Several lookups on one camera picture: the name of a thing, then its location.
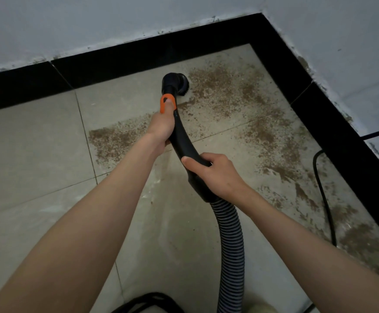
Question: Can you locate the brown dirt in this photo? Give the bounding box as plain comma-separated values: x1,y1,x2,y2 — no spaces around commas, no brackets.
88,63,379,284

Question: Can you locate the black baseboard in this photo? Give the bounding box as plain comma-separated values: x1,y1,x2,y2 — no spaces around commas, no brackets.
0,13,379,251

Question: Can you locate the person's left forearm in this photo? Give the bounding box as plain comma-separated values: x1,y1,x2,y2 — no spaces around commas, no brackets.
0,133,159,313

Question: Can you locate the person's right shoe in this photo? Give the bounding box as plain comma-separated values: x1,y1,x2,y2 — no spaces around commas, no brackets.
245,301,278,313

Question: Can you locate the black power cord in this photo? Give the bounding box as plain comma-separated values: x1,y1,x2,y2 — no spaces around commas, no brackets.
111,124,379,313

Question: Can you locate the black ribbed vacuum hose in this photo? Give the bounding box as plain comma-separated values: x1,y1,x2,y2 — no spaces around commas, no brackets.
159,72,246,313

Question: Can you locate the person's right forearm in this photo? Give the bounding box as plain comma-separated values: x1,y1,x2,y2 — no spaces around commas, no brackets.
241,189,379,313

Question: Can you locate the person's left hand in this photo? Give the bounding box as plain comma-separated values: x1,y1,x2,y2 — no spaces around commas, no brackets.
145,99,176,153

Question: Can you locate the person's right hand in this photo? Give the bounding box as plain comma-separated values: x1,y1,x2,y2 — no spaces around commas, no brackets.
180,152,254,206

